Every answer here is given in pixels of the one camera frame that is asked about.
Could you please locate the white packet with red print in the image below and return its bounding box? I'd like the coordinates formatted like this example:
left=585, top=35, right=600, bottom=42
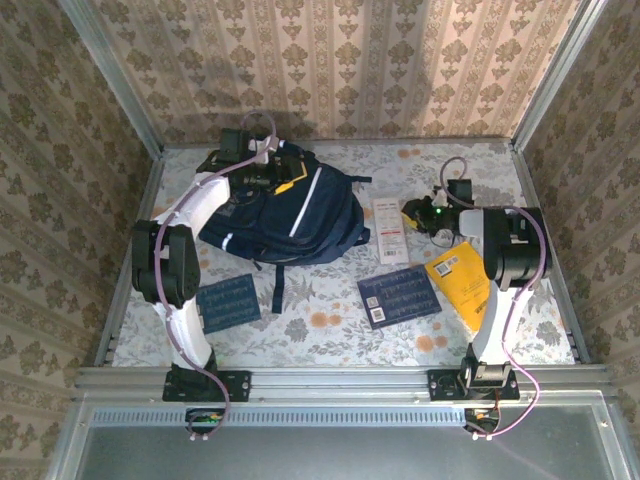
left=372, top=197, right=410, bottom=266

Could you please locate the navy blue backpack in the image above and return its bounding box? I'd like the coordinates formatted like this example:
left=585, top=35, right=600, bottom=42
left=197, top=142, right=374, bottom=314

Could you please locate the yellow book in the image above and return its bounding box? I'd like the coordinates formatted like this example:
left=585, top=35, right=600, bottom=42
left=423, top=240, right=494, bottom=334

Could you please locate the dark blue booklet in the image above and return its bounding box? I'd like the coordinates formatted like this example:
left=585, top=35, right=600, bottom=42
left=195, top=273, right=263, bottom=335
left=356, top=264, right=444, bottom=330

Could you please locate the floral table cover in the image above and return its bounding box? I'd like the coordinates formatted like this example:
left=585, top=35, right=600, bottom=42
left=112, top=142, right=576, bottom=369

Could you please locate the black controller board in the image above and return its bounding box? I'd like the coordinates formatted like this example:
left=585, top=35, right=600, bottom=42
left=463, top=407, right=501, bottom=436
left=184, top=407, right=226, bottom=435

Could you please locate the slotted metal vent strip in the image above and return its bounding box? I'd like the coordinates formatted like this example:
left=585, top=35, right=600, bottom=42
left=89, top=407, right=469, bottom=427

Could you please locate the steel cover sheet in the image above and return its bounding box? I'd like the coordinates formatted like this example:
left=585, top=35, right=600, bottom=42
left=47, top=399, right=636, bottom=480

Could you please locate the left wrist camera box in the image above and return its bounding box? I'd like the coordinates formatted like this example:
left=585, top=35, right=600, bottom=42
left=247, top=138, right=286, bottom=164

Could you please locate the aluminium back rail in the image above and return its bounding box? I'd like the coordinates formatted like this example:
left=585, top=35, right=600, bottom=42
left=162, top=137, right=516, bottom=149

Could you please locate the aluminium side rail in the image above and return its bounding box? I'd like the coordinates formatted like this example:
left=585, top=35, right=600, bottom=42
left=509, top=142, right=591, bottom=364
left=92, top=147, right=166, bottom=369

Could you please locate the aluminium frame post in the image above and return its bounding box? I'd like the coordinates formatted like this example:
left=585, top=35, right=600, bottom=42
left=509, top=0, right=611, bottom=154
left=57, top=0, right=166, bottom=159

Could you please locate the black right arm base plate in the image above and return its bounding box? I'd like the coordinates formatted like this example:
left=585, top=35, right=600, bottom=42
left=427, top=368, right=521, bottom=402

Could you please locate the aluminium front rail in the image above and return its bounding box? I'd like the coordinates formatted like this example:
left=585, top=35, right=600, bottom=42
left=74, top=364, right=614, bottom=401

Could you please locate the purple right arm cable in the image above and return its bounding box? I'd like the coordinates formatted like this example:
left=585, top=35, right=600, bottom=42
left=438, top=155, right=549, bottom=441

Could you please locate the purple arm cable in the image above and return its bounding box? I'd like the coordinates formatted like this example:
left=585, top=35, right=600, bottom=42
left=153, top=109, right=280, bottom=442
left=438, top=155, right=549, bottom=441

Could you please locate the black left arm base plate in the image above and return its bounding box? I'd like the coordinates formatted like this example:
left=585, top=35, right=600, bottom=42
left=162, top=369, right=252, bottom=404

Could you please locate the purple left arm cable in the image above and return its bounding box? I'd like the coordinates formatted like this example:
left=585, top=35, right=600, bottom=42
left=153, top=109, right=280, bottom=442

